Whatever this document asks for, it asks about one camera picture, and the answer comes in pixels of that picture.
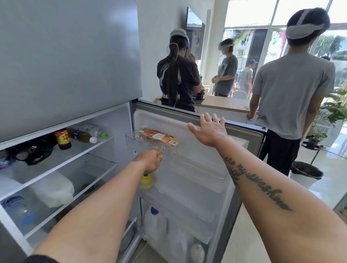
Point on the brown bottle with red label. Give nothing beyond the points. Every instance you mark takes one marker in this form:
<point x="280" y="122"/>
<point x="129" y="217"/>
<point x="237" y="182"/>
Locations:
<point x="63" y="139"/>

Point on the person's left hand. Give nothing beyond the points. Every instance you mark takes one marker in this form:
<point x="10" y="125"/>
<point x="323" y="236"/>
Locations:
<point x="147" y="162"/>

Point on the person's black sleeve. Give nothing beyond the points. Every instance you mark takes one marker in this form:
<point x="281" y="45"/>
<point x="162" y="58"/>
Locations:
<point x="40" y="259"/>

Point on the person's right hand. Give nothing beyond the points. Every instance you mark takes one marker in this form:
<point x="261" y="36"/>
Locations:
<point x="210" y="132"/>

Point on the large green plant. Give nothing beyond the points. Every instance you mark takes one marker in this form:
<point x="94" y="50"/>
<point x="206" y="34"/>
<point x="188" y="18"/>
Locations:
<point x="337" y="105"/>

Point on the black pot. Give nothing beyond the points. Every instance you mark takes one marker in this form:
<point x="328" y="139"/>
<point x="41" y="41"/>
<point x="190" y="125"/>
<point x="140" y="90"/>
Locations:
<point x="200" y="96"/>

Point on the black wall television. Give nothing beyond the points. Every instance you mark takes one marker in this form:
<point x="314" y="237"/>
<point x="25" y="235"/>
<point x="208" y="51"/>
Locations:
<point x="195" y="32"/>

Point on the grey refrigerator body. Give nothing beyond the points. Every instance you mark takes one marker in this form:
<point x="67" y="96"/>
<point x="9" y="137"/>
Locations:
<point x="89" y="168"/>

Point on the white bottle with blue cap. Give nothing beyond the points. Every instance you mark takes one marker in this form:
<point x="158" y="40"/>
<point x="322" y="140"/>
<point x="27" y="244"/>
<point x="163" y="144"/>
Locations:
<point x="154" y="223"/>

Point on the clear bottle with green cap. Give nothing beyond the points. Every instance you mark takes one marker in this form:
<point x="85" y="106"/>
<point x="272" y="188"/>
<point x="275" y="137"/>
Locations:
<point x="96" y="131"/>

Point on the grey freezer door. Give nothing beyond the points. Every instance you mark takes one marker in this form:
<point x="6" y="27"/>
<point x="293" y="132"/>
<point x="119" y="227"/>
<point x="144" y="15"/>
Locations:
<point x="67" y="62"/>

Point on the person's right middle finger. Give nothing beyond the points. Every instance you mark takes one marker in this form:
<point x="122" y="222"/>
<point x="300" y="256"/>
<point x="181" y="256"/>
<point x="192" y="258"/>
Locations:
<point x="215" y="118"/>

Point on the yellow-capped bottle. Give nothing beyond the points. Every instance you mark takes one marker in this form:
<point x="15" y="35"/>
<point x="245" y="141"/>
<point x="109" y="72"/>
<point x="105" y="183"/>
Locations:
<point x="147" y="181"/>

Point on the grey refrigerator door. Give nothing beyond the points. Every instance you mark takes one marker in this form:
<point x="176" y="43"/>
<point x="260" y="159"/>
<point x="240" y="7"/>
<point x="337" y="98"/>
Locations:
<point x="189" y="189"/>

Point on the person's right thumb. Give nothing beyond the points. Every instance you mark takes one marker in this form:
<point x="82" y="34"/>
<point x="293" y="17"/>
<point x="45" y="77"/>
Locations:
<point x="193" y="129"/>

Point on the clear door shelf bin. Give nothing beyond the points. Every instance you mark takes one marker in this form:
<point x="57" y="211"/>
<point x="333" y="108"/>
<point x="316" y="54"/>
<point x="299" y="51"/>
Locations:
<point x="187" y="195"/>
<point x="189" y="159"/>
<point x="179" y="235"/>

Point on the clear container with blue lid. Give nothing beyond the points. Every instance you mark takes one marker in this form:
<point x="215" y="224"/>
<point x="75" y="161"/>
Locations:
<point x="17" y="210"/>

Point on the small potted plant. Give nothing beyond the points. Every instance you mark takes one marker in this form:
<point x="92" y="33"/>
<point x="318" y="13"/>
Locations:
<point x="315" y="136"/>

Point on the person's right forearm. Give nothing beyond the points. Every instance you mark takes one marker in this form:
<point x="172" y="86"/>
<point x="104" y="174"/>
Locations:
<point x="273" y="200"/>

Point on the black plastic bag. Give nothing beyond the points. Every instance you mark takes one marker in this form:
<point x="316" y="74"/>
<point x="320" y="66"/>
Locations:
<point x="34" y="152"/>

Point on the egg pack with orange label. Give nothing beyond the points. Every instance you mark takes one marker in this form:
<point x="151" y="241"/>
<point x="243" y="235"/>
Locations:
<point x="159" y="136"/>

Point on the white plastic jug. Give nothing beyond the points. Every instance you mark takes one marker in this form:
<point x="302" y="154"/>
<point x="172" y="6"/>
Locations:
<point x="54" y="191"/>

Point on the wooden top counter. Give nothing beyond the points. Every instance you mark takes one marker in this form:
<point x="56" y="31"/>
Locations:
<point x="222" y="103"/>

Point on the white round bottle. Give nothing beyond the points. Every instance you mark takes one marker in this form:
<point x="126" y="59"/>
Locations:
<point x="197" y="253"/>

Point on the person's left fingers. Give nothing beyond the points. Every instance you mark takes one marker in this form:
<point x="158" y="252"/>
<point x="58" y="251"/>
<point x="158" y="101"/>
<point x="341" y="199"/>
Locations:
<point x="158" y="154"/>

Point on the brown bottle with white cap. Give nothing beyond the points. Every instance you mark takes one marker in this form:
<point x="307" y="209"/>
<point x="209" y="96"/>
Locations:
<point x="82" y="136"/>

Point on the white chair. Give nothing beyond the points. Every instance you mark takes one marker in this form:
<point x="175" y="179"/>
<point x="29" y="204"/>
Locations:
<point x="239" y="94"/>

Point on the white headset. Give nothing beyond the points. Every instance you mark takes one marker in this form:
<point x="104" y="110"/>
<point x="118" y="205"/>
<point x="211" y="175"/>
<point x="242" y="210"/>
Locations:
<point x="179" y="33"/>
<point x="227" y="45"/>
<point x="303" y="29"/>

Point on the person's left forearm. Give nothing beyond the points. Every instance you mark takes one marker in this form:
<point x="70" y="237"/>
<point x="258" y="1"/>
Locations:
<point x="92" y="214"/>

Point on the glass fridge shelf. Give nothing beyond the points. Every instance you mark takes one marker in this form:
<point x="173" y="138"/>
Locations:
<point x="67" y="154"/>
<point x="78" y="184"/>

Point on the bin with black liner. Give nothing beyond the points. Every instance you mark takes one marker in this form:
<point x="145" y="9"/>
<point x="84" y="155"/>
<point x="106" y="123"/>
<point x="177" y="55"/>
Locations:
<point x="306" y="173"/>

